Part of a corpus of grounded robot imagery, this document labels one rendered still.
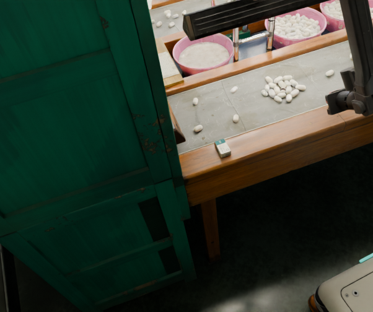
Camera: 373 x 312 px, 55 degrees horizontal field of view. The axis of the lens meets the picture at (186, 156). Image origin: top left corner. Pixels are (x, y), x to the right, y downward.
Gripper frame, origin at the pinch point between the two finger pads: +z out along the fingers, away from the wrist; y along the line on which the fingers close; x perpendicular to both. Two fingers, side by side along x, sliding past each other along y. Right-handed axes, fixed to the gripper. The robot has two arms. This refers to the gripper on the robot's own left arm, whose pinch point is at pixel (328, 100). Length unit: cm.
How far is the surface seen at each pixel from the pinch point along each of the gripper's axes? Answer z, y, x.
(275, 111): 12.8, 13.5, -0.3
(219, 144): 1.9, 39.4, 2.7
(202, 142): 9.8, 43.0, 1.8
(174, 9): 79, 26, -57
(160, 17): 76, 34, -55
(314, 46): 30.8, -16.9, -18.0
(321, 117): 2.7, 2.2, 5.3
